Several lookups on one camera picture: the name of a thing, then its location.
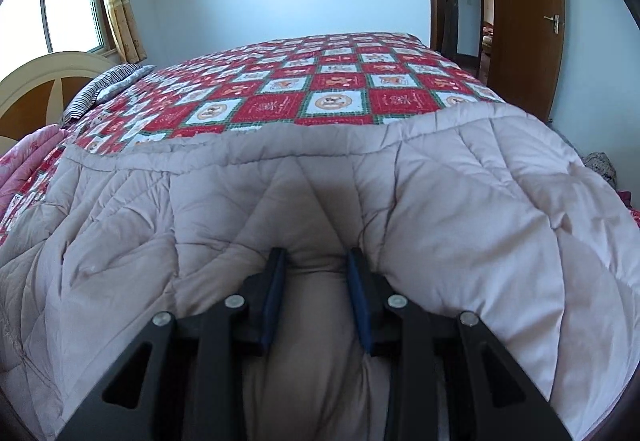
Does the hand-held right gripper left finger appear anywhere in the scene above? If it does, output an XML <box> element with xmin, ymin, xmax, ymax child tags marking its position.
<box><xmin>57</xmin><ymin>248</ymin><xmax>287</xmax><ymax>441</ymax></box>

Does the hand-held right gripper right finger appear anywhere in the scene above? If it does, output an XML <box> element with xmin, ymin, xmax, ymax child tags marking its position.
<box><xmin>347</xmin><ymin>248</ymin><xmax>573</xmax><ymax>441</ymax></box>

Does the light purple quilted jacket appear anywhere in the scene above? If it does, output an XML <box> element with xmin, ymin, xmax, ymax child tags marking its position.
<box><xmin>0</xmin><ymin>98</ymin><xmax>640</xmax><ymax>441</ymax></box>

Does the red printed bed sheet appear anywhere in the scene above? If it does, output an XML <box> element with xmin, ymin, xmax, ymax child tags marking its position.
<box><xmin>0</xmin><ymin>32</ymin><xmax>506</xmax><ymax>247</ymax></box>

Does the striped pillow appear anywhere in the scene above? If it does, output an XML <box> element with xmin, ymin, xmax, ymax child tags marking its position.
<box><xmin>62</xmin><ymin>63</ymin><xmax>157</xmax><ymax>124</ymax></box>

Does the pink folded blanket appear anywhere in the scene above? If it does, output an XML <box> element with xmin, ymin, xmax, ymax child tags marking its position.
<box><xmin>0</xmin><ymin>123</ymin><xmax>71</xmax><ymax>222</ymax></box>

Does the brown wooden door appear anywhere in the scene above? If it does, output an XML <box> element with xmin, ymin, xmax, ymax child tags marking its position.
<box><xmin>487</xmin><ymin>0</ymin><xmax>566</xmax><ymax>122</ymax></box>

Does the cream and wood headboard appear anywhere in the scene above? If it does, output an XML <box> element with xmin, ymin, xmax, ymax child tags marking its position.
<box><xmin>0</xmin><ymin>52</ymin><xmax>118</xmax><ymax>156</ymax></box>

